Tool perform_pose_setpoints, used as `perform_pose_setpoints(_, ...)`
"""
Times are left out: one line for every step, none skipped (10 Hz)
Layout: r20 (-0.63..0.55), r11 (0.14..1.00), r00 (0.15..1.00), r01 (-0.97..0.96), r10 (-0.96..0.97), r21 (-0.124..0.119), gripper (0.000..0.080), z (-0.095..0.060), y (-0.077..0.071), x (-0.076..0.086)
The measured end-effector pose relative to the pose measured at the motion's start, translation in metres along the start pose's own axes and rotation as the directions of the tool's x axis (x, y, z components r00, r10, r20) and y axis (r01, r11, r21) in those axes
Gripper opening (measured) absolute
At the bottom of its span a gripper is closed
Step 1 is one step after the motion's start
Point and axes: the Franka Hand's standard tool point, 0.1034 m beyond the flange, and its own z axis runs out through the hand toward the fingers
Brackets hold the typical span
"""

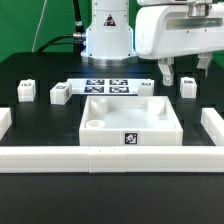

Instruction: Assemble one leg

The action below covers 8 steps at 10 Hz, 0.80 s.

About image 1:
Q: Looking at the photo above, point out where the white square tabletop part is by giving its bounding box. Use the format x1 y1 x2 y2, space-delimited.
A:
79 96 183 146

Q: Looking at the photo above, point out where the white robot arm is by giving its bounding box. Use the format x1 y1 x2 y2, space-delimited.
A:
81 0 224 86

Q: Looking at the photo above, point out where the white right fence piece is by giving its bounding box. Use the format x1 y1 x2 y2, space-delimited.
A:
201 108 224 146

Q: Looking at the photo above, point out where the black cable bundle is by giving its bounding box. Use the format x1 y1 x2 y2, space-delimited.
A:
35 0 88 54

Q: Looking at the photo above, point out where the white sheet with tags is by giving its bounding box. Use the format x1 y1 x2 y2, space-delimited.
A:
68 78 143 95

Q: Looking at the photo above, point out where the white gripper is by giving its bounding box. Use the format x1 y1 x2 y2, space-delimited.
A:
135 3 224 86

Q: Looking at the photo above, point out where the white left fence piece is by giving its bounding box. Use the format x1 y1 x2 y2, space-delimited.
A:
0 108 12 140

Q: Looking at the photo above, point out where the white fence piece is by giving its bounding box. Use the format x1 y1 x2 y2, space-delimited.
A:
201 108 224 146
0 108 12 140

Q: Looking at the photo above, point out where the white front fence rail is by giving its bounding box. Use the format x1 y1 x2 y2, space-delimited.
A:
0 146 224 173

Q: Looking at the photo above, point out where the thin white cable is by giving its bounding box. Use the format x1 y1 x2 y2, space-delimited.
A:
31 0 48 53

